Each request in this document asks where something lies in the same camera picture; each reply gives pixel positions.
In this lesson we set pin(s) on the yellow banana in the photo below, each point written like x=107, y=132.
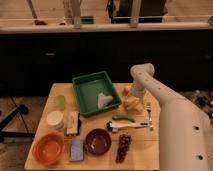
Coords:
x=132, y=107

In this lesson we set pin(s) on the green cucumber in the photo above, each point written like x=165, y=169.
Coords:
x=123, y=117

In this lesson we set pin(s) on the white crumpled cloth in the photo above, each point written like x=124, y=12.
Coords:
x=104, y=100

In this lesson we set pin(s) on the silver fork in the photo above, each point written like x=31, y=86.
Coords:
x=148, y=109

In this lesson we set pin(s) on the black chair base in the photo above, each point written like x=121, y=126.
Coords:
x=9, y=128

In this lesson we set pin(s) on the dark maroon bowl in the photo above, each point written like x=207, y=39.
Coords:
x=98, y=142

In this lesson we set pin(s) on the small orange fruit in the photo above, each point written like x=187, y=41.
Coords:
x=127, y=90

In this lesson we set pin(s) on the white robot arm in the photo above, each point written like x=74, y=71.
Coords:
x=182, y=125

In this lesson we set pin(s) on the green plastic tray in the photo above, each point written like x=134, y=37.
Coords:
x=88, y=87

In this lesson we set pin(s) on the blue sponge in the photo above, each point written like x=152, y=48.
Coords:
x=77, y=150

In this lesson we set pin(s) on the wooden brush block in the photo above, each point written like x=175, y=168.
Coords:
x=72, y=123

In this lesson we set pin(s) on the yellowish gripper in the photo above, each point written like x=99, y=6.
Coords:
x=138, y=100

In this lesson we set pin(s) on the dark grape bunch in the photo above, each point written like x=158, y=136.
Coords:
x=123, y=147

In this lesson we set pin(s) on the orange plastic bowl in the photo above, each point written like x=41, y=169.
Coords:
x=48, y=149

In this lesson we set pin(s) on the white stacked cups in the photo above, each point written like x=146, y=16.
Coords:
x=55, y=119

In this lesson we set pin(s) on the green paper cup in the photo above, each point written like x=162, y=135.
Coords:
x=60, y=102

